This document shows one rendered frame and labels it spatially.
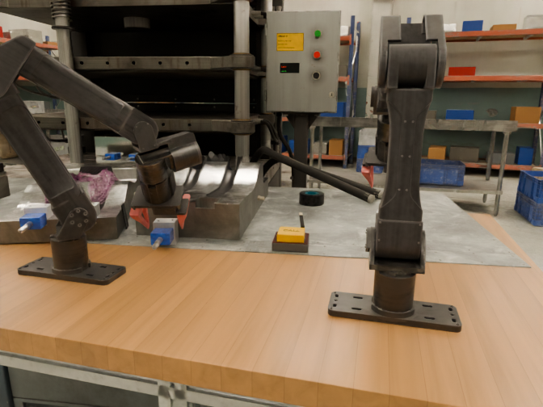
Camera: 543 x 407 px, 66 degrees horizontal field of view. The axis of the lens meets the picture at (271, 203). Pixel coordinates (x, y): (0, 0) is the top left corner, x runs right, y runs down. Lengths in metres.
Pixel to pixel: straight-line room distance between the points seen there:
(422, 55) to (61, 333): 0.65
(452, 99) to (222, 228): 6.78
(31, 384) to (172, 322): 0.82
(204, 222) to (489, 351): 0.65
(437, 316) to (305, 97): 1.27
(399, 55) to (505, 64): 7.04
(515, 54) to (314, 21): 6.08
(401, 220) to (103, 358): 0.47
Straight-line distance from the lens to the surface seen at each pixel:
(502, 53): 7.69
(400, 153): 0.65
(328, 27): 1.83
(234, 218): 1.00
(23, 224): 1.08
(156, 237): 0.96
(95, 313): 0.74
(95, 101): 0.83
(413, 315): 0.71
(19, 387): 1.48
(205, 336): 0.64
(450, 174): 4.73
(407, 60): 0.66
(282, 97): 1.82
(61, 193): 0.84
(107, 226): 1.07
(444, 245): 1.07
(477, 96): 7.63
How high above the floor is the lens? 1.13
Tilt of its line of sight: 14 degrees down
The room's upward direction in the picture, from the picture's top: 1 degrees clockwise
